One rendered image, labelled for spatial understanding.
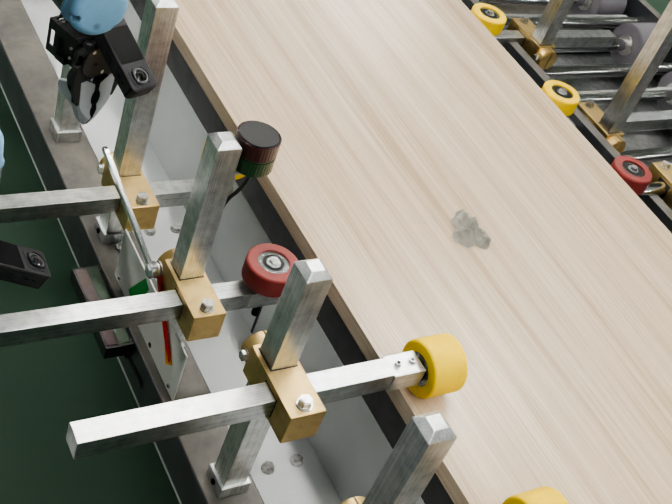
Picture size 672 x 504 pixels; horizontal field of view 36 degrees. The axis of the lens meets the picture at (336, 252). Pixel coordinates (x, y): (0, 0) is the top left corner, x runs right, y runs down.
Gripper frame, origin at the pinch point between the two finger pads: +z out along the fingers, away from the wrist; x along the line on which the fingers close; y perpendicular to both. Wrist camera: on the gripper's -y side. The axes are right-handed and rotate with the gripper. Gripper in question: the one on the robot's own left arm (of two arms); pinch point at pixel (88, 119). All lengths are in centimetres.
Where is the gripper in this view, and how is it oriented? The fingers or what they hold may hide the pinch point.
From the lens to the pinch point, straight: 158.0
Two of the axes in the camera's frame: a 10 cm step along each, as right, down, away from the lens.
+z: -3.0, 7.1, 6.4
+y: -7.2, -6.1, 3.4
